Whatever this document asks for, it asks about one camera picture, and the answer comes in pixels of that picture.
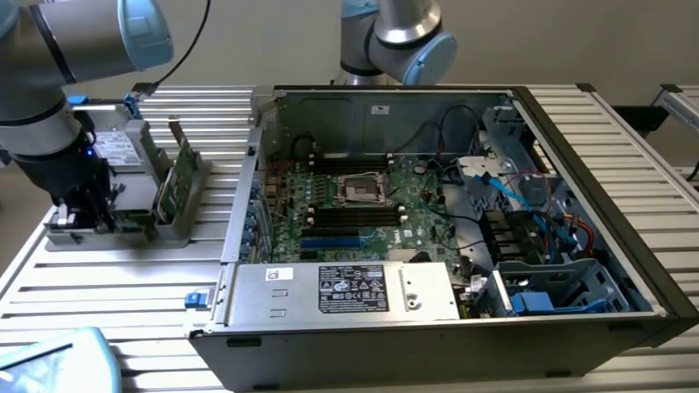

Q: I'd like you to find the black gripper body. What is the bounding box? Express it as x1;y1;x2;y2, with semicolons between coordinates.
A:
9;141;112;206

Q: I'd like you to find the green RAM stick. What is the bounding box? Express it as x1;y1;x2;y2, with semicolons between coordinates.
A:
112;209;157;237

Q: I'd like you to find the silver hard disk drive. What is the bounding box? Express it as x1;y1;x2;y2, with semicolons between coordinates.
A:
89;122;152;171

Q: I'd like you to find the grey parts rack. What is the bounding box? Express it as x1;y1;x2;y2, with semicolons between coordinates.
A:
43;93;215;251

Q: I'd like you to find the green graphics card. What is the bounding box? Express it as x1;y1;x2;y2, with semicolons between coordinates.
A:
155;117;204;222

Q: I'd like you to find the blue case latch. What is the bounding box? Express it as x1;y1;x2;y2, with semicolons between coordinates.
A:
184;288;212;309

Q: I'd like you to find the light blue plastic cover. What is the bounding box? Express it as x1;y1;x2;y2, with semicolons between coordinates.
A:
0;326;124;393

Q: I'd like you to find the black expansion slot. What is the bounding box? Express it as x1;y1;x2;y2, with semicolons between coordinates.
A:
301;228;363;239

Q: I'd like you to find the blue expansion slot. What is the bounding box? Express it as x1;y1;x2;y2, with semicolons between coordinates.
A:
299;238;365;249

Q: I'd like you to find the silver power supply unit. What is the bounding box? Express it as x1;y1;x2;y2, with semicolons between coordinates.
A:
224;261;461;325

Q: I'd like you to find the metal CPU socket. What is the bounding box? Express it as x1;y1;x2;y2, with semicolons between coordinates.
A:
331;173;393;206

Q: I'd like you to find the green Dell motherboard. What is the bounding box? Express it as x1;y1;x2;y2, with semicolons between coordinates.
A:
260;154;467;264

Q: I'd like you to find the open black PC case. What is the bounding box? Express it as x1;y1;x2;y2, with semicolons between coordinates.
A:
187;84;699;393

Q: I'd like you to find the black fan shroud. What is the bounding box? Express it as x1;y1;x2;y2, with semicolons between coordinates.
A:
479;210;548;264

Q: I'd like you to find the metal disk bay cage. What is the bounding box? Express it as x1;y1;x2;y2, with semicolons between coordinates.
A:
455;105;554;214

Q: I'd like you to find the grey disk bay with blue clip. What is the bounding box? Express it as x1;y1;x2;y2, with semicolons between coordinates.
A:
473;257;630;318

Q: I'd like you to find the metal slat side table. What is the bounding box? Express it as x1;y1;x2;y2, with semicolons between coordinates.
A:
658;84;699;138

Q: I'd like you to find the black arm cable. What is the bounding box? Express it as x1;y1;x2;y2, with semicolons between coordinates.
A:
129;0;213;99

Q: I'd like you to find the black power wire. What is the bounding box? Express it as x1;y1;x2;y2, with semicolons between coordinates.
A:
401;105;483;159

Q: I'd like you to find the blue SATA wire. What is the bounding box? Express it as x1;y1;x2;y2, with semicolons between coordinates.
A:
475;173;575;251

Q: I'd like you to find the red wire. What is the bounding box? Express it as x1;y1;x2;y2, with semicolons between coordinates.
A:
567;215;598;247

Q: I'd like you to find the black table joining bracket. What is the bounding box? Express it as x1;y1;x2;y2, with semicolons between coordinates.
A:
610;105;668;133

